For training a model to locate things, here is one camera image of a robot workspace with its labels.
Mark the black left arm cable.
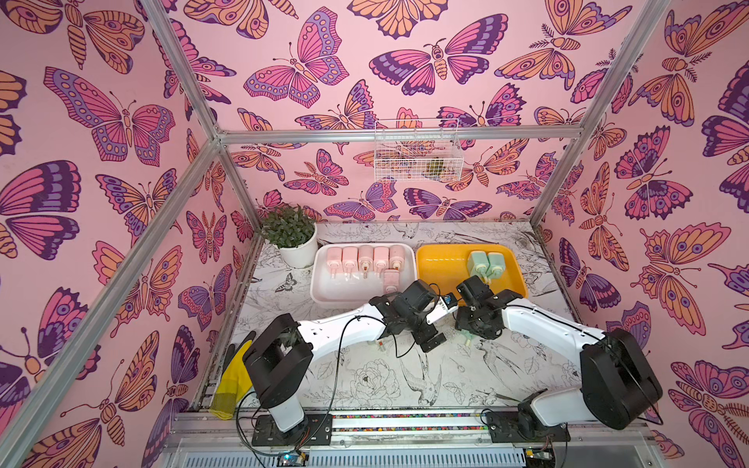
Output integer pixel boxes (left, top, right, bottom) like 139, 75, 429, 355
233, 315, 417, 468

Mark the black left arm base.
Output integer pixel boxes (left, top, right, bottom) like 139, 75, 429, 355
252, 413, 333, 448

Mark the yellow plastic storage box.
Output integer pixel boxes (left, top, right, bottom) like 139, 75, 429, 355
415, 244, 530, 298

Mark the pink sharpener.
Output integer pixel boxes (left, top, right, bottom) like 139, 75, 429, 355
341, 246, 359, 278
389, 245, 406, 271
326, 247, 343, 278
374, 246, 389, 275
382, 269, 400, 294
358, 245, 375, 279

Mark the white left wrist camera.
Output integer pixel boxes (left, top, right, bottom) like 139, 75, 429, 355
425, 292, 458, 325

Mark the yellow rubber glove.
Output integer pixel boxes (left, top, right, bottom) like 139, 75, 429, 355
210, 331, 257, 420

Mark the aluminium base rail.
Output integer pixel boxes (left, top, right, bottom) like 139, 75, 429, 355
156, 408, 667, 467

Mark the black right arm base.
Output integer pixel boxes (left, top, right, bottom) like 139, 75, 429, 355
480, 389, 571, 444

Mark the green circuit board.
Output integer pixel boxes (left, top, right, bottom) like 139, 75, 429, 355
276, 452, 308, 468

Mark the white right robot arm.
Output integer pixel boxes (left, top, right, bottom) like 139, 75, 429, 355
456, 276, 663, 438

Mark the white plastic flower pot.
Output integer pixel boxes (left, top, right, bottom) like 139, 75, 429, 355
278, 226, 319, 269

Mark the green leafy plant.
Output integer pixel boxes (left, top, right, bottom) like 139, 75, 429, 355
261, 206, 316, 249

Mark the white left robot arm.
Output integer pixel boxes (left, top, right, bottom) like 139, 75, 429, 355
242, 280, 458, 434

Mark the white wire basket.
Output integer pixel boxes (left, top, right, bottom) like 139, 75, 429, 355
372, 127, 464, 183

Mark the green sharpener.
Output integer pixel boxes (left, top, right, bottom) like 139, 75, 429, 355
466, 250, 490, 283
461, 331, 474, 346
487, 252, 506, 280

